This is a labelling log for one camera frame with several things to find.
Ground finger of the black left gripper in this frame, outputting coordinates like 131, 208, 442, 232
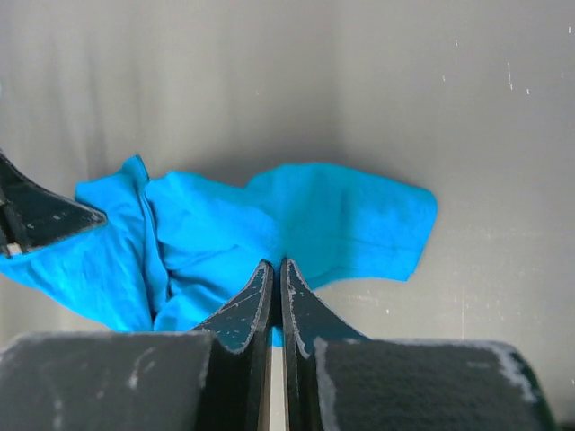
1, 154, 107, 257

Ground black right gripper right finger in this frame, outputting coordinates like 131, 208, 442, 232
279, 258, 367, 430

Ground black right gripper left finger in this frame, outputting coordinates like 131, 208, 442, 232
195, 260, 273, 430

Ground blue t shirt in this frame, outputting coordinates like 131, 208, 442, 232
1, 156, 438, 332

